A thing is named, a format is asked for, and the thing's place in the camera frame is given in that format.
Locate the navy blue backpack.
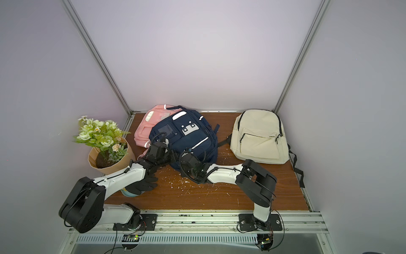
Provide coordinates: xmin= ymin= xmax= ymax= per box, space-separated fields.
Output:
xmin=149 ymin=106 xmax=219 ymax=163

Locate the cream canvas backpack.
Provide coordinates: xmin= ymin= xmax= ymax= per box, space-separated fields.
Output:
xmin=218 ymin=109 xmax=305 ymax=188

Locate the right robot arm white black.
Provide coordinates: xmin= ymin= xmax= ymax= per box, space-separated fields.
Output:
xmin=179 ymin=151 xmax=277 ymax=223

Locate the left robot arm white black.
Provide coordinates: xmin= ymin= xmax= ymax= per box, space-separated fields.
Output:
xmin=59 ymin=141 xmax=176 ymax=233

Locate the pink backpack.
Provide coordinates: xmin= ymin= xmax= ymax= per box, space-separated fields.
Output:
xmin=134 ymin=104 xmax=181 ymax=149

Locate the black glove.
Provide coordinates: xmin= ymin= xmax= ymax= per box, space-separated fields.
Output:
xmin=125 ymin=170 xmax=158 ymax=195

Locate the brown paper flower pot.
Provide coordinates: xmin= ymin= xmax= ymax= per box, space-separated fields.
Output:
xmin=88 ymin=138 xmax=136 ymax=175

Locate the artificial green flower bouquet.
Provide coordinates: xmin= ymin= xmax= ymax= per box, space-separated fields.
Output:
xmin=75 ymin=115 xmax=129 ymax=164

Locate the teal bowl with handle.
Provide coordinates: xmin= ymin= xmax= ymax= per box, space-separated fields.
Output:
xmin=121 ymin=188 xmax=138 ymax=197

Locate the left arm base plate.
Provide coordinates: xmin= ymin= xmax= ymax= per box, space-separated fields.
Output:
xmin=113 ymin=214 xmax=158 ymax=231

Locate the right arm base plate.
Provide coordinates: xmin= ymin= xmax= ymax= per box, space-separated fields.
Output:
xmin=238 ymin=213 xmax=283 ymax=232

